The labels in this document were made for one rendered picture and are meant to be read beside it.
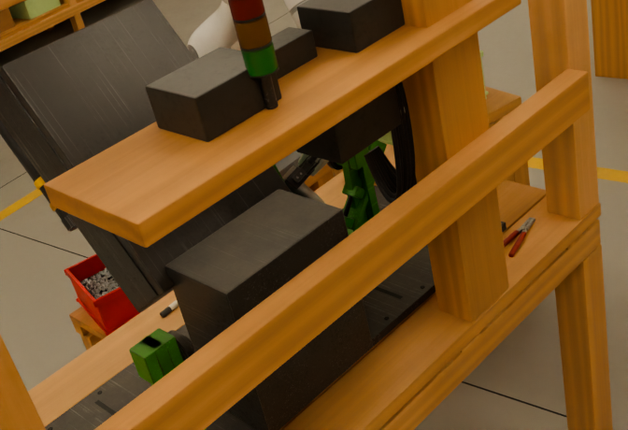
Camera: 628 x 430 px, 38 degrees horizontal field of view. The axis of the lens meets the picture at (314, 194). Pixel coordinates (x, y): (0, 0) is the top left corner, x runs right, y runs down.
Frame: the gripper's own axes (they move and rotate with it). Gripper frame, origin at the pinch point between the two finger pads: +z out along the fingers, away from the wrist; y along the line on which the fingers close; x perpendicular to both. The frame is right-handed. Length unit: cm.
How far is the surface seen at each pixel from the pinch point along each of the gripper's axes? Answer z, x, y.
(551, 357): -56, 96, -99
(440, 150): -11.0, 18.8, 29.9
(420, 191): 0.4, 20.4, 33.4
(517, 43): -275, 24, -256
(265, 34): 12, -13, 61
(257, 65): 15, -12, 58
